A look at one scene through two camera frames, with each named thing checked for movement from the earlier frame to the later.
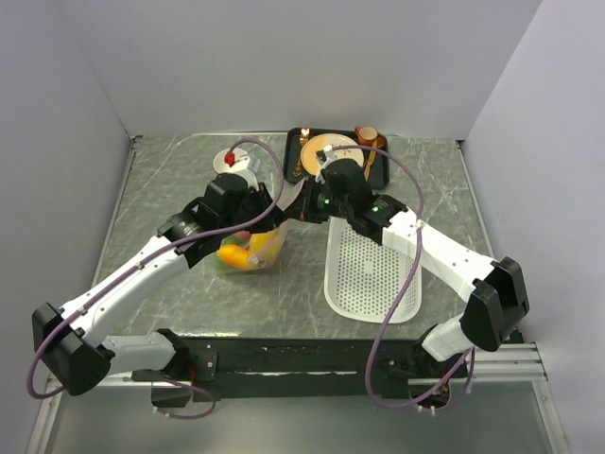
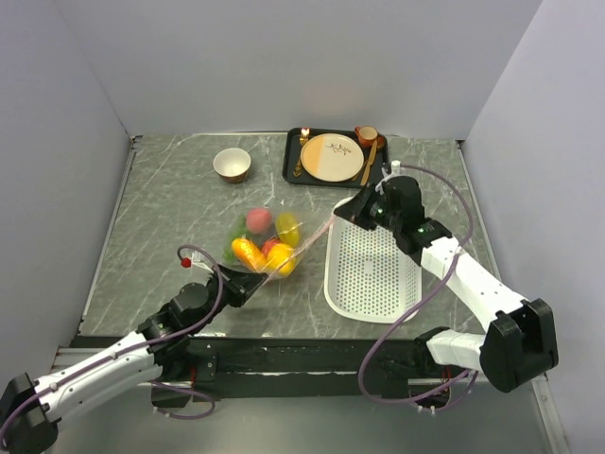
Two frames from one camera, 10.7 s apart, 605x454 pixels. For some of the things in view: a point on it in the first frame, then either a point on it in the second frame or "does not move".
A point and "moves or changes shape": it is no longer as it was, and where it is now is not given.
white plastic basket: [363, 277] does not move
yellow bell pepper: [264, 245] to [282, 258]
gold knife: [371, 156] does not move
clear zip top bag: [248, 253] moves or changes shape
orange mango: [233, 254] to [250, 254]
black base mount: [377, 368] does not move
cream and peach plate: [310, 161] does not move
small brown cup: [366, 134] does not move
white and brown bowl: [241, 161] does not move
